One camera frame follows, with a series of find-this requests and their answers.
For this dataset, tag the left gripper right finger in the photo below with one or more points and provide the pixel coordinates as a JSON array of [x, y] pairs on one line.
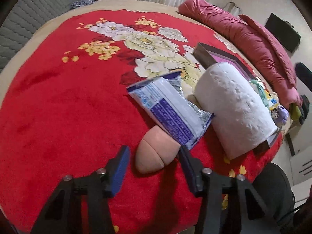
[[192, 168]]

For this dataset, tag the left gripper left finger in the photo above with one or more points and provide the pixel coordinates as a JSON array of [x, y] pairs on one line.
[[115, 172]]

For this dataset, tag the plush bear purple dress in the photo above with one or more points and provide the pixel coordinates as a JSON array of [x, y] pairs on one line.
[[283, 115]]

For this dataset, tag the leopard print scrunchie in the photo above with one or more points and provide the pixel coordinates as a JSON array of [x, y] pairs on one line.
[[274, 114]]

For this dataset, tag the yellow wet wipes pack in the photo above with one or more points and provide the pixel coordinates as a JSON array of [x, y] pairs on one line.
[[273, 100]]

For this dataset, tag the pink makeup sponge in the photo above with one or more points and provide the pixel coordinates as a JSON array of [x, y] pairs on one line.
[[155, 151]]

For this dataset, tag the white paper towel roll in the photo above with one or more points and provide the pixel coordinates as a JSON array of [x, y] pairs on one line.
[[241, 120]]

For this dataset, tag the blue white wipes packet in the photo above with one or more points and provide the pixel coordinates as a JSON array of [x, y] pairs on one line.
[[163, 99]]

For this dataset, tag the red floral blanket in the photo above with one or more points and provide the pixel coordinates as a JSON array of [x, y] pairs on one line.
[[153, 45]]

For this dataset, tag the pink and blue book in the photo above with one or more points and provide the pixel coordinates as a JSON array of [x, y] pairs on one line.
[[218, 58]]

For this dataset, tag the green cloth under duvet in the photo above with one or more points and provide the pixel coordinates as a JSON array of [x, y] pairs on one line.
[[295, 112]]

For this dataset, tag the pink rolled duvet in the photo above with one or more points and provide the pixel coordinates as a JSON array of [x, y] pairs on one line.
[[260, 47]]

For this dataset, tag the blue patterned cloth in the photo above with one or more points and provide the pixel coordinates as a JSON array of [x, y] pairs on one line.
[[81, 3]]

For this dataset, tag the grey quilted headboard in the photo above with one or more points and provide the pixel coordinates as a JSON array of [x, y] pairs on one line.
[[22, 21]]

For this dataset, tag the black wall television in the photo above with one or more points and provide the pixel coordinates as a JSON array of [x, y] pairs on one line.
[[284, 32]]

